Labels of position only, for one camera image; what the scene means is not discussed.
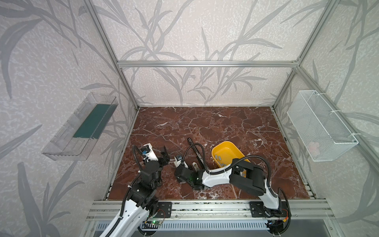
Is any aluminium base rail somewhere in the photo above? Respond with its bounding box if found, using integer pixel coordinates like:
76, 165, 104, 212
87, 199, 338, 233

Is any yellow plastic tray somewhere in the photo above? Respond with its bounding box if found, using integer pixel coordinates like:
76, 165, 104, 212
212, 141, 244, 168

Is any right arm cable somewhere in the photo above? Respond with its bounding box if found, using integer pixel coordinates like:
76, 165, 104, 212
183, 143, 292, 232

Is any clear plastic wall shelf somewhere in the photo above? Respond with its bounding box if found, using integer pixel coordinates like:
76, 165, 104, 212
42, 92, 118, 161

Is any white wire basket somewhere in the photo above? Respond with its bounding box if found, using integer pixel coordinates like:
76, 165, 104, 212
287, 90, 359, 162

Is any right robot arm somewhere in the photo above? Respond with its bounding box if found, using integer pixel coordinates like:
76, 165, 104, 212
174, 155, 282, 217

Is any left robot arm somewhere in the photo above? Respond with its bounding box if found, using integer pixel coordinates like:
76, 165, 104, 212
101, 143, 170, 237

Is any green circuit board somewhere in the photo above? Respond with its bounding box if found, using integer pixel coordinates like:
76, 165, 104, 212
142, 219, 164, 229

